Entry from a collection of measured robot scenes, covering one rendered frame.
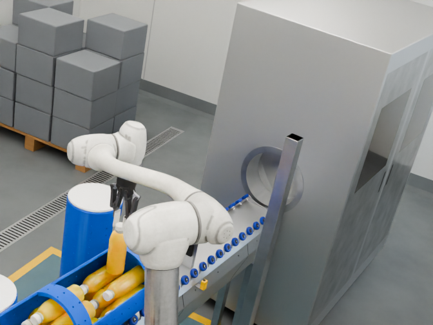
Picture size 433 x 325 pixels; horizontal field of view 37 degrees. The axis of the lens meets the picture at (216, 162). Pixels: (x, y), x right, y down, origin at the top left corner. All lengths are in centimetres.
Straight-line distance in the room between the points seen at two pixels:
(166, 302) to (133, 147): 66
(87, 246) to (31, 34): 268
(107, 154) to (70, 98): 336
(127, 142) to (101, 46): 348
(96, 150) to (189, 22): 500
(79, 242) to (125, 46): 264
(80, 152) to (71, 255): 127
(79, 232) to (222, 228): 158
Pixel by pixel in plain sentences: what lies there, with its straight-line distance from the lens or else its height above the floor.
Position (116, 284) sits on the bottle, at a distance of 262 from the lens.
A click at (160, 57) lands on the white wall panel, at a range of 741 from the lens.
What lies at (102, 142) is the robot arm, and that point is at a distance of 227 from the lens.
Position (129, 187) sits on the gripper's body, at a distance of 243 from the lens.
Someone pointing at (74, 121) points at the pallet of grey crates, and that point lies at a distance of 562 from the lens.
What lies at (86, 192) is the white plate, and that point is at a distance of 341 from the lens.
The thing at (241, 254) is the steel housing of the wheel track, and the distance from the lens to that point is 343.
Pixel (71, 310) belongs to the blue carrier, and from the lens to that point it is 240.
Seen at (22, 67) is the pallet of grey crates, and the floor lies 74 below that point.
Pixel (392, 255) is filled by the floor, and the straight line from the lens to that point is 559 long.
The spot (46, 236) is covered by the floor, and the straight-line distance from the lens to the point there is 489.
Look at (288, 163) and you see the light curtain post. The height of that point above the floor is 159.
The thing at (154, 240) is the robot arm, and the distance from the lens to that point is 181.
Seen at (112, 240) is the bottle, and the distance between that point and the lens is 257.
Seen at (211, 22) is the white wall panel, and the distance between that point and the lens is 704.
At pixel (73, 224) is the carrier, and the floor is 93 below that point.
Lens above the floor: 278
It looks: 26 degrees down
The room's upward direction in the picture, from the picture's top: 12 degrees clockwise
